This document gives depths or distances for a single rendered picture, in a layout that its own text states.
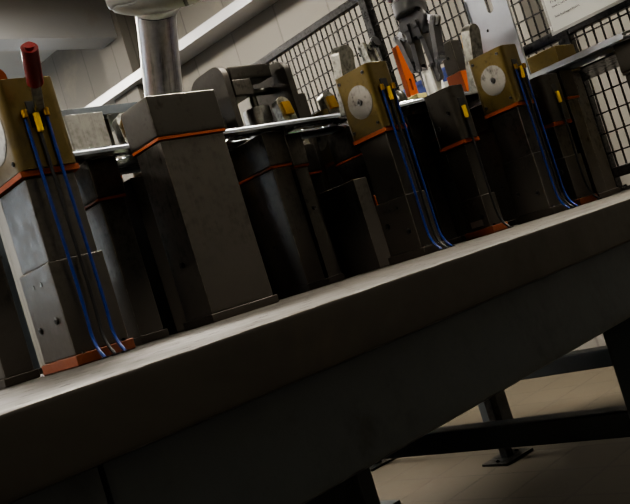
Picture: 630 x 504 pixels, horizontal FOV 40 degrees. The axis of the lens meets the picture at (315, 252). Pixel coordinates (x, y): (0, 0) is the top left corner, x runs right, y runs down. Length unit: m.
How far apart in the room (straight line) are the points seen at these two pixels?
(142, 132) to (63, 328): 0.33
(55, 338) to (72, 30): 5.11
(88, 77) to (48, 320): 5.84
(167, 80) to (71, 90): 4.87
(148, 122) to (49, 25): 4.85
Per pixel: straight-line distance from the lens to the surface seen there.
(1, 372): 1.26
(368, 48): 2.12
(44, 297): 1.13
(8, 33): 5.93
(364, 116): 1.55
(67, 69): 7.17
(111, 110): 1.80
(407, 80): 2.17
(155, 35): 2.25
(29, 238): 1.14
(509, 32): 2.20
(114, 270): 1.36
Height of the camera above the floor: 0.72
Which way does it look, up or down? 2 degrees up
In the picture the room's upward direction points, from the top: 17 degrees counter-clockwise
